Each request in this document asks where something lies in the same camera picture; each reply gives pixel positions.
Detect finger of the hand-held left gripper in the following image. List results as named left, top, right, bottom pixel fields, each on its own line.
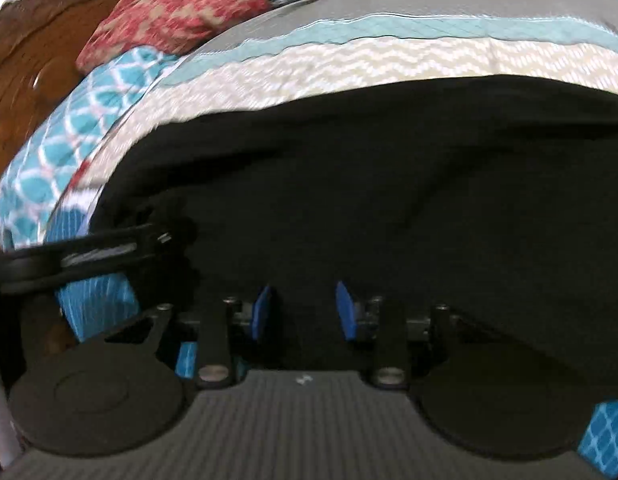
left=59, top=224, right=172, bottom=283

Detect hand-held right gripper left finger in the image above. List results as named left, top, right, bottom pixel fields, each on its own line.
left=104, top=284, right=282, bottom=390

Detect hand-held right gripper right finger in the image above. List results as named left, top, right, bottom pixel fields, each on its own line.
left=335, top=280, right=494, bottom=390

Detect black pants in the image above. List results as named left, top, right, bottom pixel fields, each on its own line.
left=91, top=77, right=618, bottom=411

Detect teal lattice pillow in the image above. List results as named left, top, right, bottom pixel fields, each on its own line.
left=0, top=45, right=182, bottom=252

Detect carved wooden headboard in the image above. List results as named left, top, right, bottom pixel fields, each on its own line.
left=0, top=0, right=160, bottom=256

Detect red floral quilt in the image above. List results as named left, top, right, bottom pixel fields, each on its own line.
left=76, top=0, right=618, bottom=77

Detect printed patchwork bed sheet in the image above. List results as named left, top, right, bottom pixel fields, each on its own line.
left=44, top=0, right=618, bottom=478

